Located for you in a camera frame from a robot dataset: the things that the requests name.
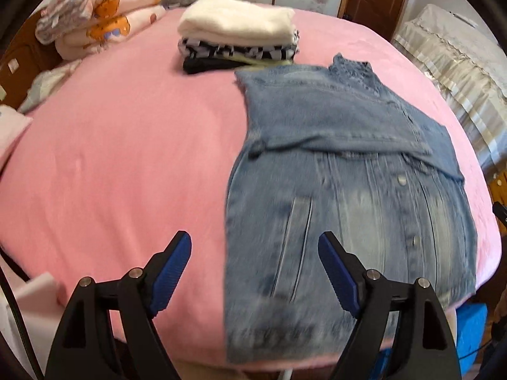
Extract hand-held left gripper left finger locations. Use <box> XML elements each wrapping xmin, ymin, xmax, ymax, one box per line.
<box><xmin>44</xmin><ymin>230</ymin><xmax>193</xmax><ymax>380</ymax></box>

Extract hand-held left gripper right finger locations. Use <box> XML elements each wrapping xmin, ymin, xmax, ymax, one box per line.
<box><xmin>318</xmin><ymin>231</ymin><xmax>462</xmax><ymax>380</ymax></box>

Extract blue denim jacket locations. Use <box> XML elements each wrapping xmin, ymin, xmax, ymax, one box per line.
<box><xmin>224</xmin><ymin>53</ymin><xmax>478</xmax><ymax>365</ymax></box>

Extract wooden drawer chest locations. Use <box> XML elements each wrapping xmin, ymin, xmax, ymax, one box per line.
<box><xmin>489</xmin><ymin>174</ymin><xmax>507</xmax><ymax>206</ymax></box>

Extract blue plastic bin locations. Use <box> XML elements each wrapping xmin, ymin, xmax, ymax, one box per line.
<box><xmin>378</xmin><ymin>304</ymin><xmax>489</xmax><ymax>380</ymax></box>

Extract pink plush bed blanket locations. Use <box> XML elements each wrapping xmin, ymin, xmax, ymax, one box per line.
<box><xmin>0</xmin><ymin>6</ymin><xmax>502</xmax><ymax>373</ymax></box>

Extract folded black garment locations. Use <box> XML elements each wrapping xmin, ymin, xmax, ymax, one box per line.
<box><xmin>183</xmin><ymin>57</ymin><xmax>254</xmax><ymax>75</ymax></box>

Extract pink embroidered pillow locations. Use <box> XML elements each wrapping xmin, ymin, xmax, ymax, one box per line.
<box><xmin>0</xmin><ymin>105</ymin><xmax>33</xmax><ymax>167</ymax></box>

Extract folded pale green garment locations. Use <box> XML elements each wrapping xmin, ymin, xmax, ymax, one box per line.
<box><xmin>234</xmin><ymin>56</ymin><xmax>294</xmax><ymax>66</ymax></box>

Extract folded black-white patterned garment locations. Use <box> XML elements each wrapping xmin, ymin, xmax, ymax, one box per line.
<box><xmin>177</xmin><ymin>29</ymin><xmax>300</xmax><ymax>62</ymax></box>

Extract small grey-white patterned cloth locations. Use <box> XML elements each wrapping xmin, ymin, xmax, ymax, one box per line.
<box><xmin>18</xmin><ymin>59</ymin><xmax>82</xmax><ymax>113</ymax></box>

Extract brown wooden door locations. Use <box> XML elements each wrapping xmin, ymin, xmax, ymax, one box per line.
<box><xmin>338</xmin><ymin>0</ymin><xmax>414</xmax><ymax>42</ymax></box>

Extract folded pink bear-print quilt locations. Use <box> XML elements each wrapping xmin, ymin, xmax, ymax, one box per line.
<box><xmin>55</xmin><ymin>0</ymin><xmax>167</xmax><ymax>62</ymax></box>

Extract wooden headboard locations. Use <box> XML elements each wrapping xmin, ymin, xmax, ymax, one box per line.
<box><xmin>0</xmin><ymin>12</ymin><xmax>64</xmax><ymax>109</ymax></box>

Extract folded white fleece sweater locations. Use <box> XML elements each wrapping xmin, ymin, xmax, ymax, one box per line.
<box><xmin>177</xmin><ymin>0</ymin><xmax>296</xmax><ymax>47</ymax></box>

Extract folded bear print quilts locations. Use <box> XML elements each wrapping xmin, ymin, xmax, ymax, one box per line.
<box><xmin>35</xmin><ymin>0</ymin><xmax>161</xmax><ymax>44</ymax></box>

